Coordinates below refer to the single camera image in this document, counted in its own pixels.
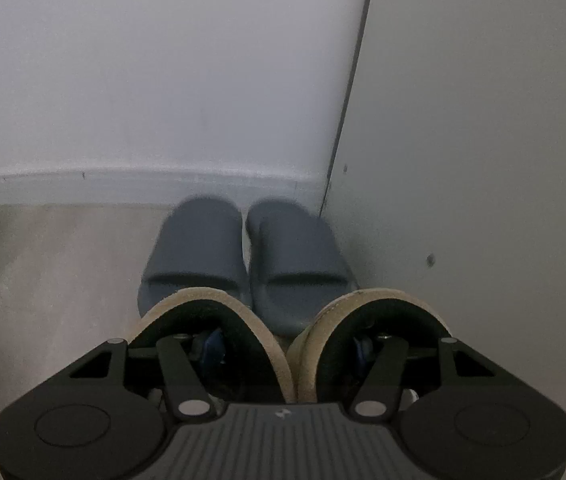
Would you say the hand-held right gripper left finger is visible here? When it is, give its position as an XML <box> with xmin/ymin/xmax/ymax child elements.
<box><xmin>70</xmin><ymin>330</ymin><xmax>226</xmax><ymax>418</ymax></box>

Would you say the beige low-top sneaker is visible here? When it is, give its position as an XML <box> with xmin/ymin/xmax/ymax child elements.
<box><xmin>127</xmin><ymin>287</ymin><xmax>297</xmax><ymax>407</ymax></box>
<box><xmin>286</xmin><ymin>287</ymin><xmax>455</xmax><ymax>404</ymax></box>

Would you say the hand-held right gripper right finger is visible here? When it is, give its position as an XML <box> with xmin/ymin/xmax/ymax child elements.
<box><xmin>350</xmin><ymin>335</ymin><xmax>495</xmax><ymax>418</ymax></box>

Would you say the dark grey slide sandal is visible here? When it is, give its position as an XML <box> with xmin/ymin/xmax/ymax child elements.
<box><xmin>136</xmin><ymin>196</ymin><xmax>255</xmax><ymax>322</ymax></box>
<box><xmin>244</xmin><ymin>198</ymin><xmax>360</xmax><ymax>337</ymax></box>

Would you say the white cabinet panel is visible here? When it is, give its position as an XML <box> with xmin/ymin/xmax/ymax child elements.
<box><xmin>319</xmin><ymin>0</ymin><xmax>566</xmax><ymax>411</ymax></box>

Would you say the white baseboard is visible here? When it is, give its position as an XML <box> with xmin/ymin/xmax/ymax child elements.
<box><xmin>0</xmin><ymin>169</ymin><xmax>330</xmax><ymax>207</ymax></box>

